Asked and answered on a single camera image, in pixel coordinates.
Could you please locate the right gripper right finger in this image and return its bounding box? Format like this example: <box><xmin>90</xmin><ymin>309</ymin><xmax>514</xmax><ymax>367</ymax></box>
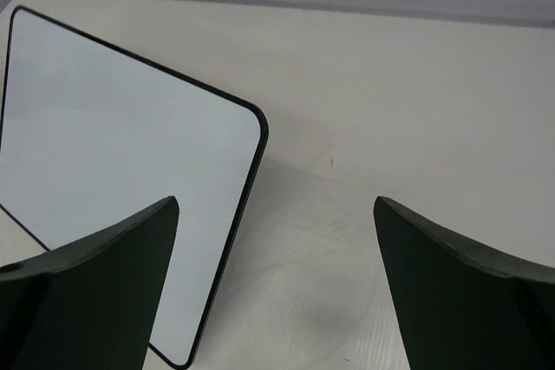
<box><xmin>373</xmin><ymin>197</ymin><xmax>554</xmax><ymax>369</ymax></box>

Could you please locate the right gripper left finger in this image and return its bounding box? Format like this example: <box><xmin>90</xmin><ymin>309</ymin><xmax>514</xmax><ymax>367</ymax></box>
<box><xmin>1</xmin><ymin>197</ymin><xmax>179</xmax><ymax>369</ymax></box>

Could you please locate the white whiteboard black frame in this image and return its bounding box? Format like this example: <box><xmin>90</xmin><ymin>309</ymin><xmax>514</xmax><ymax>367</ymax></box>
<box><xmin>1</xmin><ymin>6</ymin><xmax>269</xmax><ymax>369</ymax></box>

